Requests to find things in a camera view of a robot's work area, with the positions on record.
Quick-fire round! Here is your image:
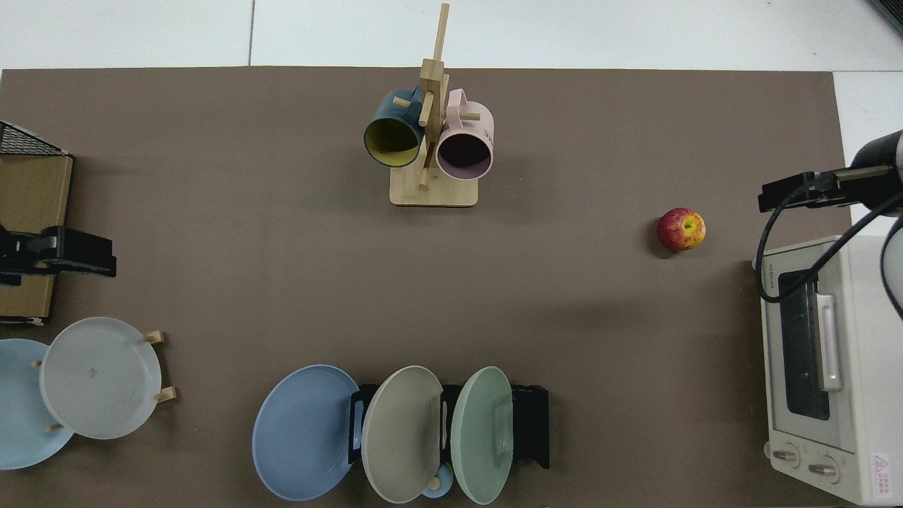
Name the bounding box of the wire basket with wooden floor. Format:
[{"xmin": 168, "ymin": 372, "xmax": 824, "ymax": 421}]
[{"xmin": 0, "ymin": 120, "xmax": 74, "ymax": 327}]

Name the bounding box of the brown table cloth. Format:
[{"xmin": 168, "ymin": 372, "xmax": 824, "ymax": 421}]
[{"xmin": 0, "ymin": 67, "xmax": 853, "ymax": 508}]

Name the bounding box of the grey plate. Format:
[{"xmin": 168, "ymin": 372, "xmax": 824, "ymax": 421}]
[{"xmin": 40, "ymin": 317, "xmax": 162, "ymax": 440}]

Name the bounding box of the pale toaster oven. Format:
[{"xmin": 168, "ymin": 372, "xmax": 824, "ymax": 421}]
[{"xmin": 752, "ymin": 235, "xmax": 903, "ymax": 506}]

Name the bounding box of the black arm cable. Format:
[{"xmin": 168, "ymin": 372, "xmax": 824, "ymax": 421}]
[{"xmin": 755, "ymin": 173, "xmax": 903, "ymax": 318}]

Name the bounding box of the dark corner object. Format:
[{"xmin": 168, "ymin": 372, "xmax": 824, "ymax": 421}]
[{"xmin": 868, "ymin": 0, "xmax": 903, "ymax": 36}]

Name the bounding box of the red yellow apple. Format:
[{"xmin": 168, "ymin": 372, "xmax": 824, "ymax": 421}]
[{"xmin": 657, "ymin": 207, "xmax": 706, "ymax": 253}]

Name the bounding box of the light blue plate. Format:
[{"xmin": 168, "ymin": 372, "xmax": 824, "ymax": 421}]
[{"xmin": 0, "ymin": 339, "xmax": 75, "ymax": 471}]

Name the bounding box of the black dish rack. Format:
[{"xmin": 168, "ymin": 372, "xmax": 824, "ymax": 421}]
[{"xmin": 348, "ymin": 383, "xmax": 550, "ymax": 470}]

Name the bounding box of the wooden plate rack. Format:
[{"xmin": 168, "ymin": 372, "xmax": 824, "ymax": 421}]
[{"xmin": 32, "ymin": 330, "xmax": 177, "ymax": 433}]

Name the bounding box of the beige plate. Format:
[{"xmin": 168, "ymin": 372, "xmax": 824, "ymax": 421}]
[{"xmin": 361, "ymin": 365, "xmax": 444, "ymax": 504}]

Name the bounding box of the dark blue cup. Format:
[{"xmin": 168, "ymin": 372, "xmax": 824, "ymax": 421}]
[{"xmin": 363, "ymin": 87, "xmax": 425, "ymax": 169}]

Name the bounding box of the small blue round thing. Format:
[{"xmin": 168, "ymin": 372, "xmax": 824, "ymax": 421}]
[{"xmin": 421, "ymin": 464, "xmax": 454, "ymax": 500}]

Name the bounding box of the green plate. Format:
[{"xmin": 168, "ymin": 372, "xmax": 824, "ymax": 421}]
[{"xmin": 450, "ymin": 366, "xmax": 514, "ymax": 505}]

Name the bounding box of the pink cup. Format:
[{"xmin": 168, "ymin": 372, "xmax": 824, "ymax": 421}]
[{"xmin": 435, "ymin": 89, "xmax": 495, "ymax": 181}]

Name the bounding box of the wooden cup stand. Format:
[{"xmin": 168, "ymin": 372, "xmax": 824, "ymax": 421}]
[{"xmin": 390, "ymin": 4, "xmax": 479, "ymax": 207}]

